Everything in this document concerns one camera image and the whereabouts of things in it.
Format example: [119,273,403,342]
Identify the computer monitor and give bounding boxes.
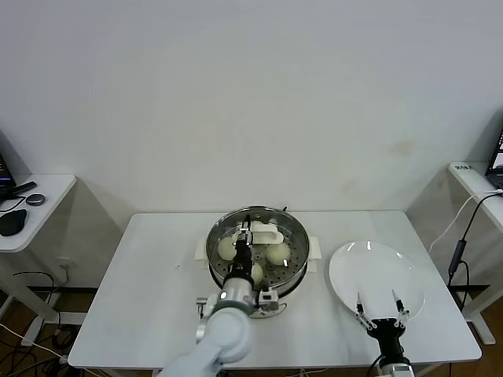
[0,151,19,203]

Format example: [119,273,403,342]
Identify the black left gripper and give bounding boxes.
[229,214,256,282]

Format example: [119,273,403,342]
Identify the black cable with adapter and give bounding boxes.
[447,191,503,311]

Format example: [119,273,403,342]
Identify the white side table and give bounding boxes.
[0,174,78,346]
[447,160,503,346]

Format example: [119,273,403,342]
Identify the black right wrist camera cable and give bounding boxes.
[367,353,384,377]

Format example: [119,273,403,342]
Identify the white wall socket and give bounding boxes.
[57,257,75,284]

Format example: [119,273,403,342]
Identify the black open laptop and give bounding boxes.
[485,125,503,188]

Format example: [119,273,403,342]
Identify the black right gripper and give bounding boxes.
[354,289,411,357]

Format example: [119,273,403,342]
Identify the white floor cable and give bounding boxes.
[0,322,66,361]

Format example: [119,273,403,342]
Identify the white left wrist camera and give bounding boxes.
[257,288,287,316]

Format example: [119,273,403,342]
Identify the stainless steel steamer pot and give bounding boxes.
[195,234,323,320]

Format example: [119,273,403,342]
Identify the round white plate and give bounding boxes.
[328,240,427,325]

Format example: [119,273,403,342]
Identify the black hanging cable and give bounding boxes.
[13,270,58,295]

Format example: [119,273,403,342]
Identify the stainless steel steamer basket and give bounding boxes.
[206,204,310,291]

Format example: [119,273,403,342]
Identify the thin black desk cable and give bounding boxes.
[0,195,25,214]

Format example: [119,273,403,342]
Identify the glass lid with white handle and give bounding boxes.
[215,203,308,272]

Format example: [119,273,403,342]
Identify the black remote stick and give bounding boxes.
[9,181,39,196]

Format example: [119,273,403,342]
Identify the black computer mouse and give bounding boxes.
[0,209,28,237]

